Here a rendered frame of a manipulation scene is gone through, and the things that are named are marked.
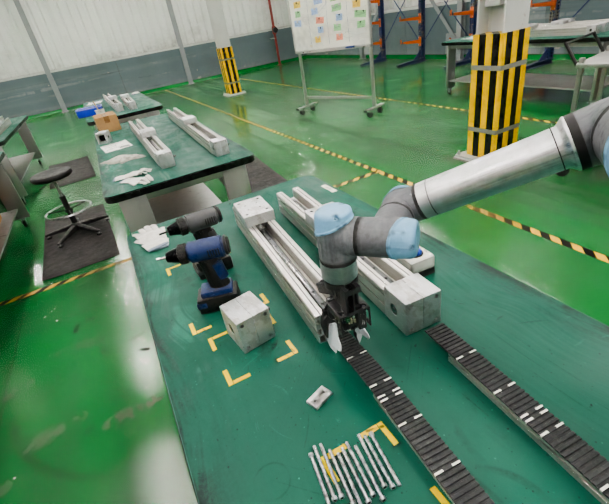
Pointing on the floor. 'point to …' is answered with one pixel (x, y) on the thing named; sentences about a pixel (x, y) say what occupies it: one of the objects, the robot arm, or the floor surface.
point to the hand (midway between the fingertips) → (345, 341)
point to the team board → (332, 36)
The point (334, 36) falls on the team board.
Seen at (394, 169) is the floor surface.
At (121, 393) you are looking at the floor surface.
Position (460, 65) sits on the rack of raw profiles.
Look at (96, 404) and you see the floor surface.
